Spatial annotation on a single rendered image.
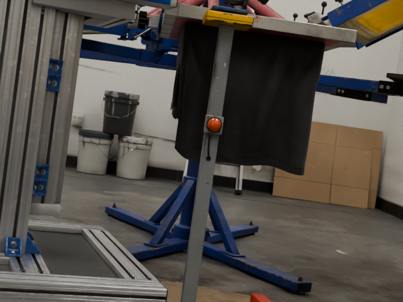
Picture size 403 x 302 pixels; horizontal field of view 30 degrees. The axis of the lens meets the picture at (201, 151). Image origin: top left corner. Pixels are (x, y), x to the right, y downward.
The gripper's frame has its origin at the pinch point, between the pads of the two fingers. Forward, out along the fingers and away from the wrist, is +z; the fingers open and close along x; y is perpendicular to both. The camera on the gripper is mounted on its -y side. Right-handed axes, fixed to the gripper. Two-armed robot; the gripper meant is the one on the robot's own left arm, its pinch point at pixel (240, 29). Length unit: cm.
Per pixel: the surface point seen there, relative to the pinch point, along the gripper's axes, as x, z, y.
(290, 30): 52, 4, -9
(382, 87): -48, 10, -72
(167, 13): 52, 5, 28
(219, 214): -73, 79, -11
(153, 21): -29.6, -1.0, 32.3
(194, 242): 71, 69, 12
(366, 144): -415, 41, -180
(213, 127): 75, 36, 12
